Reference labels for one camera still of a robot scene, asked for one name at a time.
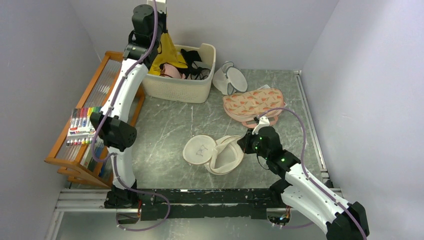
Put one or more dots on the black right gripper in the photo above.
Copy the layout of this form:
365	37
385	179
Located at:
244	142

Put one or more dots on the white mesh laundry bag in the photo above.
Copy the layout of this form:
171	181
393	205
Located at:
219	156

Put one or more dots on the black bra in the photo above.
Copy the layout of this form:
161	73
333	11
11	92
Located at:
199	71

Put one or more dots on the yellow bra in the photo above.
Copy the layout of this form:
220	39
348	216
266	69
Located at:
167	56

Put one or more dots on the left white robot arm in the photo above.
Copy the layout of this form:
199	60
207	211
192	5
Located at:
111	122

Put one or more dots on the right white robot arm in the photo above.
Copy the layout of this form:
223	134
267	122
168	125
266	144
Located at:
298	188

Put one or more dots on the pink floral laundry bag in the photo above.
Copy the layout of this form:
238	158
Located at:
244	107

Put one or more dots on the white blue-trimmed mesh bag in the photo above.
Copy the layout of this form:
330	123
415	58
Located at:
229	80

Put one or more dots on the cream plastic laundry basket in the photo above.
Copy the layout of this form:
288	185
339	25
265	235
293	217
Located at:
184	90

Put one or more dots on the black garment in basket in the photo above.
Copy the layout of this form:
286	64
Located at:
190	56

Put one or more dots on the pink garment in basket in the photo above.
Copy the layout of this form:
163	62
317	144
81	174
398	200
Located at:
170	71

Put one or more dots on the coloured marker pen pack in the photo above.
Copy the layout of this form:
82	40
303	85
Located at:
81	131

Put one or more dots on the wooden rack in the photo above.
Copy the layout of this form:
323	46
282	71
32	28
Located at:
75	160

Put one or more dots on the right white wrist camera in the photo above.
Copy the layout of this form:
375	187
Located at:
263	122

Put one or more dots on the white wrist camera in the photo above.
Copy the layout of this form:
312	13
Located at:
161	6
263	122

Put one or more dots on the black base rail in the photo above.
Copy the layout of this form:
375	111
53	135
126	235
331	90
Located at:
155	204

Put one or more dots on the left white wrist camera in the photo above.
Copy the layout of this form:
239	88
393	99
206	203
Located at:
161	6

